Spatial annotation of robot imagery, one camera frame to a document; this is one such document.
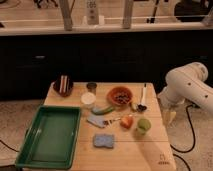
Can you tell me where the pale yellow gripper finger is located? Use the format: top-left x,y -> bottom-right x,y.
162,109 -> 176,126

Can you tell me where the blue sponge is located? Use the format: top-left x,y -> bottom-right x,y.
93,134 -> 114,148

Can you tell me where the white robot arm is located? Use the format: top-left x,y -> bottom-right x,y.
157,62 -> 213,126

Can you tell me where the green plastic tray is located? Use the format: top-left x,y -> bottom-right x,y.
15,106 -> 81,170

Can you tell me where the green plastic cup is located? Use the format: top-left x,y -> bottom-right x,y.
137,118 -> 151,135

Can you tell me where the orange toy fruit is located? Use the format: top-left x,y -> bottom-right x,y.
120,115 -> 133,129

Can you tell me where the orange bowl with food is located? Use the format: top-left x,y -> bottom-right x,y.
107,86 -> 133,106

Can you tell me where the blue cloth piece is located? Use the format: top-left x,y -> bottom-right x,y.
87,115 -> 105,128

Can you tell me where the green toy cucumber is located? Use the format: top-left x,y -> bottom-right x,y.
91,106 -> 115,115

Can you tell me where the white round container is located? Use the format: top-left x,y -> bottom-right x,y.
81,92 -> 96,108

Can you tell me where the small dark metal cup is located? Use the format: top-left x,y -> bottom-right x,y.
86,82 -> 97,94

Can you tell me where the black object top right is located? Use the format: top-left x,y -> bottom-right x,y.
174,0 -> 209,22

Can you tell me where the white handled black spoon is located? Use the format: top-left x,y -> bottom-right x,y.
138,86 -> 147,112

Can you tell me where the black power cable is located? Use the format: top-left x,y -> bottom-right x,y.
170,103 -> 198,171

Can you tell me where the black cable at left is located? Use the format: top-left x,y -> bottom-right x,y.
0,139 -> 20,154

